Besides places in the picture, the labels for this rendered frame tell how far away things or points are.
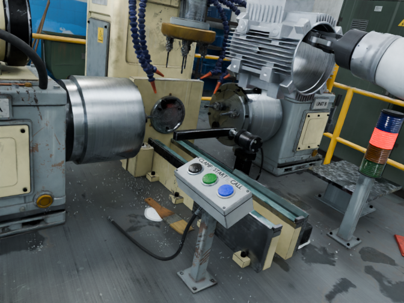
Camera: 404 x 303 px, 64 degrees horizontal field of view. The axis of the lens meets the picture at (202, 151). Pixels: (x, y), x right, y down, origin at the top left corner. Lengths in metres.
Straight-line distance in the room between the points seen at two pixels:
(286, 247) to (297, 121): 0.63
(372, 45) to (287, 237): 0.51
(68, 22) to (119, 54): 5.00
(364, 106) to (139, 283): 3.68
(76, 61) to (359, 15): 3.77
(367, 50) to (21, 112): 0.71
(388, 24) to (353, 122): 1.10
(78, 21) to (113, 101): 5.36
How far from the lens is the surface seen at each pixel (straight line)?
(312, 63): 0.87
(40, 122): 0.82
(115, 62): 1.22
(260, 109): 1.23
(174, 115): 1.24
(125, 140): 0.92
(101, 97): 0.89
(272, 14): 0.81
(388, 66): 0.65
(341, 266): 1.02
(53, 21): 6.17
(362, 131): 4.17
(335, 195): 1.33
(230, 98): 1.26
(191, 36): 1.05
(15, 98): 0.79
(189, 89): 1.25
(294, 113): 1.36
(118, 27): 1.21
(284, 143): 1.38
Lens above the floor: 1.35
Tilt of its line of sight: 21 degrees down
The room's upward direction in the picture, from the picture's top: 10 degrees clockwise
